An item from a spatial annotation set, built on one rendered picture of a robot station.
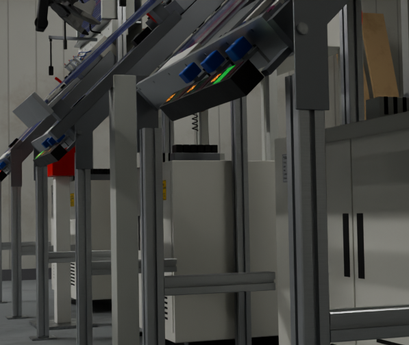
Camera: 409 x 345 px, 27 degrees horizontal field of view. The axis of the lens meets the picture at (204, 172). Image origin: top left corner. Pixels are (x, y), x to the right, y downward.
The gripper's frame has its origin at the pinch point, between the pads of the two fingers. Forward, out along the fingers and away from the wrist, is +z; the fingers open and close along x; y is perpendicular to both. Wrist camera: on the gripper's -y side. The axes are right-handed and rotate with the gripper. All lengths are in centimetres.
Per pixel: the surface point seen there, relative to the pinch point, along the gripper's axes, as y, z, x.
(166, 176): -16, 46, 24
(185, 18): 27.2, 22.0, 18.9
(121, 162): -28.3, 24.4, -14.1
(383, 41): 244, 210, 350
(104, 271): -52, 43, 15
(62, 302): -64, 61, 123
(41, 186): -33, 23, 90
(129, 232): -42, 36, -14
